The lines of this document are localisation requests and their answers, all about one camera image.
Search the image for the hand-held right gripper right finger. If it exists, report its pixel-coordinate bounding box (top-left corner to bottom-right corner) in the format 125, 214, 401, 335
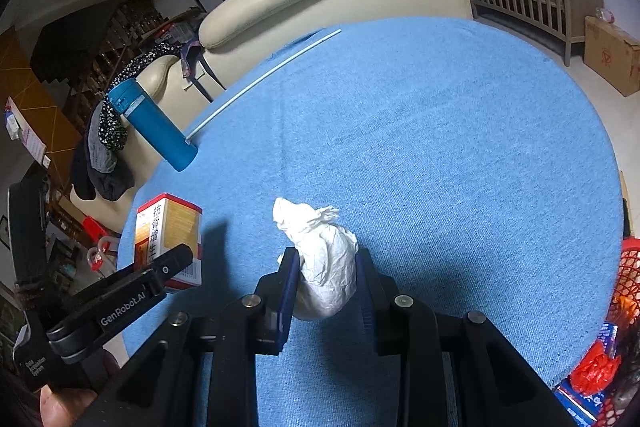
356, 247, 576, 427

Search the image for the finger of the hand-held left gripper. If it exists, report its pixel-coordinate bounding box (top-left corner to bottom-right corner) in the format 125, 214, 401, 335
46, 243, 196, 365

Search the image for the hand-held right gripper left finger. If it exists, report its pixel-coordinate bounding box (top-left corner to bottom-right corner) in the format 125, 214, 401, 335
75, 246, 303, 427

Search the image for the white tissue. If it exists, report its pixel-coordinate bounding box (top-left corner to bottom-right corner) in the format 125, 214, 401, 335
272, 197, 360, 321

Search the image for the small yellow medicine box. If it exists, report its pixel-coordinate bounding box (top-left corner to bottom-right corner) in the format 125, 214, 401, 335
134, 193, 203, 293

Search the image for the orange wrapper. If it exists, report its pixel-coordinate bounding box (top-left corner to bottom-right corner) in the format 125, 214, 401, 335
570, 339, 622, 396

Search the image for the blue toothpaste box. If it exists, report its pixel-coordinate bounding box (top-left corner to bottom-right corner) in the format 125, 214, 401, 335
554, 379, 613, 427

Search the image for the dark blue foil wrapper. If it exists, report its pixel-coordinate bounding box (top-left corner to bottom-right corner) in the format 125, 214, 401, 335
597, 322, 619, 358

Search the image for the red plastic basket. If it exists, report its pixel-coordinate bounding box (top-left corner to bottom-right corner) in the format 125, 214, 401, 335
552, 237, 640, 427

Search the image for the person's left hand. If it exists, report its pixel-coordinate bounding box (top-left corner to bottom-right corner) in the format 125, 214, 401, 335
40, 388, 98, 427

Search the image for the clear plastic jug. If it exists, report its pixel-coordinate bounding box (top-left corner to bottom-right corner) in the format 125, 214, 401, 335
87, 237, 122, 274

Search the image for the red plastic stool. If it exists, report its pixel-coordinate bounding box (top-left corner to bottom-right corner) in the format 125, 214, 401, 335
81, 216, 119, 244

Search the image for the dark grey garment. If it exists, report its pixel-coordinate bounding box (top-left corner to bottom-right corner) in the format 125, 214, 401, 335
70, 107, 137, 202

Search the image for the blue tablecloth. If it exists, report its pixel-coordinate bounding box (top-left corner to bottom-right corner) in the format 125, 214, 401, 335
117, 17, 625, 427

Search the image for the blue bottle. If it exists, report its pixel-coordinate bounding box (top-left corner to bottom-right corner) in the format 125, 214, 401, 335
107, 79, 199, 172

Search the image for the black floral garment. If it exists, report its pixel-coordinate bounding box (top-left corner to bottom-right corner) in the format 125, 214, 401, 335
97, 42, 182, 152

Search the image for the dark wooden staircase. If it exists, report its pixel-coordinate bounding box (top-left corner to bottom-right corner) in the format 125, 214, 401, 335
35, 0, 201, 132

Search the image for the purple patterned garment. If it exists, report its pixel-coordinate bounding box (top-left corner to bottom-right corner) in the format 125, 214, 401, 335
177, 39, 209, 80

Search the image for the thin white rod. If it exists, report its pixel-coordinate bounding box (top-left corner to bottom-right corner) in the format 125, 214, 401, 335
185, 28, 343, 142

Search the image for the cardboard box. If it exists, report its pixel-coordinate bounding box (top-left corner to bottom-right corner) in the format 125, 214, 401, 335
584, 16, 640, 98

